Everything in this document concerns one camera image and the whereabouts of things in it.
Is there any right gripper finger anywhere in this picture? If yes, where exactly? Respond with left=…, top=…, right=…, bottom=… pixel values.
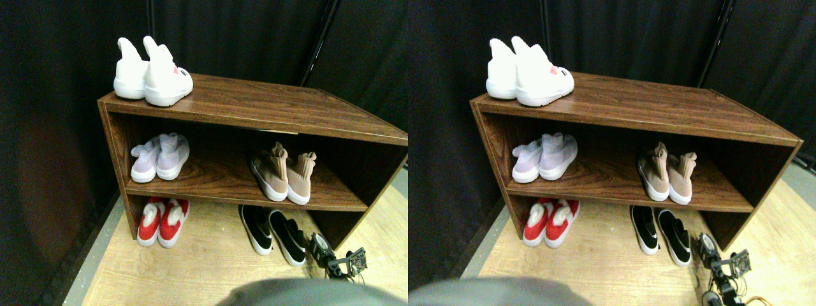
left=697, top=233, right=722, bottom=263
left=309, top=233, right=337, bottom=261

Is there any black shoe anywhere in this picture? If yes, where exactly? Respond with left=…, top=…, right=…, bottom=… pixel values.
left=268, top=210, right=307, bottom=267
left=239, top=205, right=273, bottom=256
left=630, top=205, right=660, bottom=256
left=657, top=210, right=692, bottom=267

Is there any tan shoe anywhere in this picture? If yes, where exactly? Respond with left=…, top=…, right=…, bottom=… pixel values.
left=287, top=152, right=317, bottom=205
left=667, top=152, right=698, bottom=205
left=250, top=142, right=289, bottom=202
left=637, top=142, right=671, bottom=202

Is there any red shoe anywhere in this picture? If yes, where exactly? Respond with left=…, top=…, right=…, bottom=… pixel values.
left=158, top=199, right=191, bottom=249
left=137, top=198, right=167, bottom=247
left=523, top=199, right=554, bottom=248
left=544, top=200, right=581, bottom=249

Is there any brown shoe rack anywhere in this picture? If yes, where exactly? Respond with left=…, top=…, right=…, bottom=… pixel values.
left=470, top=71, right=804, bottom=252
left=98, top=73, right=408, bottom=251

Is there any lilac shoe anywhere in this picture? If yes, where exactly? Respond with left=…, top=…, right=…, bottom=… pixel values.
left=130, top=136, right=163, bottom=184
left=156, top=133, right=191, bottom=181
left=512, top=139, right=544, bottom=184
left=539, top=133, right=579, bottom=181

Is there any white shoe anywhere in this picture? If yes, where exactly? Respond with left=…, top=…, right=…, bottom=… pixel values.
left=143, top=36, right=194, bottom=107
left=511, top=36, right=575, bottom=107
left=485, top=38, right=518, bottom=100
left=113, top=37, right=150, bottom=100

